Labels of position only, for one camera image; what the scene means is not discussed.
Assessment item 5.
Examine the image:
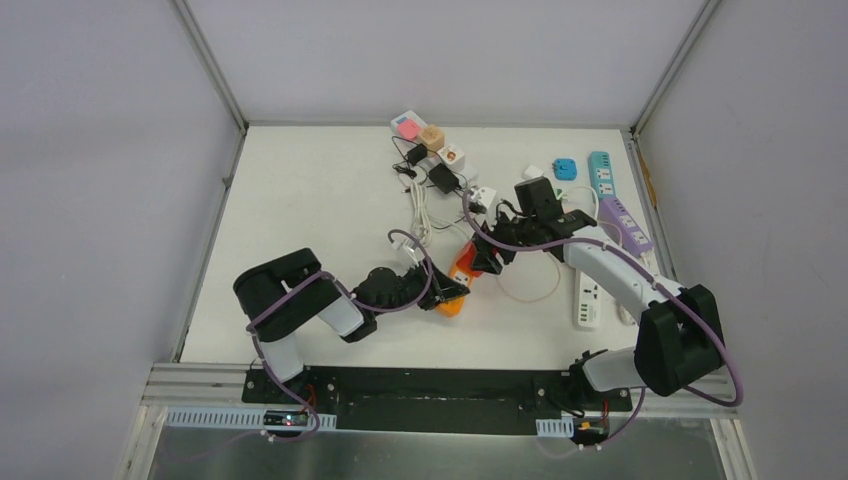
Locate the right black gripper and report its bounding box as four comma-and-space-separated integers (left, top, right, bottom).
470, 204, 538, 275

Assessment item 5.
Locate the red cube plug adapter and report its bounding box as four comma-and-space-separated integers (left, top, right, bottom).
455, 241, 483, 278

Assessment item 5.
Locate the orange power strip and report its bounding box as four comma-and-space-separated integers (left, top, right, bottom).
436, 242, 482, 318

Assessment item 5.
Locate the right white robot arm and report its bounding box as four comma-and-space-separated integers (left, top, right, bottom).
462, 177, 735, 410

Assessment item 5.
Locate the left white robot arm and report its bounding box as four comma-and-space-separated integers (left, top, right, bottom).
233, 248, 470, 405

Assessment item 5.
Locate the white charger plug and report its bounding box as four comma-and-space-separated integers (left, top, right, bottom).
522, 165, 545, 180

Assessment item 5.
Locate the blue plug adapter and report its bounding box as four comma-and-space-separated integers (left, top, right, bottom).
552, 158, 578, 181

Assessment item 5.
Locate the long white power strip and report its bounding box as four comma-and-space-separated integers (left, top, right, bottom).
389, 110, 478, 192

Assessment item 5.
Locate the black power adapter brick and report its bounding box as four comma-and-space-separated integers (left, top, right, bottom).
427, 164, 460, 194

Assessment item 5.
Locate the small black adapter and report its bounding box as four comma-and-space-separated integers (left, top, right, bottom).
406, 144, 429, 166

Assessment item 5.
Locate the tan cube adapter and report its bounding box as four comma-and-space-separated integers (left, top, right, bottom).
417, 125, 445, 152

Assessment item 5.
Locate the teal power strip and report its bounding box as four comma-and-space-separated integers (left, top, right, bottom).
588, 151, 616, 199

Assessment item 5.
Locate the purple power strip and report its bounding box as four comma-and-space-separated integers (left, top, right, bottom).
598, 196, 654, 257

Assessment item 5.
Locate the pink flat adapter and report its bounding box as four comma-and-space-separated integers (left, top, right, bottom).
396, 118, 422, 141

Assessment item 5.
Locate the white power strip cable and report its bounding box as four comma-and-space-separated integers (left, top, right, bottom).
390, 182, 475, 253

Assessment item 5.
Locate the pink thin cable loop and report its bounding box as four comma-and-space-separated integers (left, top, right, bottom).
492, 251, 562, 305

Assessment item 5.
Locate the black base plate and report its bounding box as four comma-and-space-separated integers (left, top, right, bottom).
241, 364, 634, 437

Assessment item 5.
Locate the white bundled cable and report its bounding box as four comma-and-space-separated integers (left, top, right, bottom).
563, 185, 664, 326

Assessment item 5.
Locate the black thin cable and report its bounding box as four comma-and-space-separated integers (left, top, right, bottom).
390, 132, 478, 220

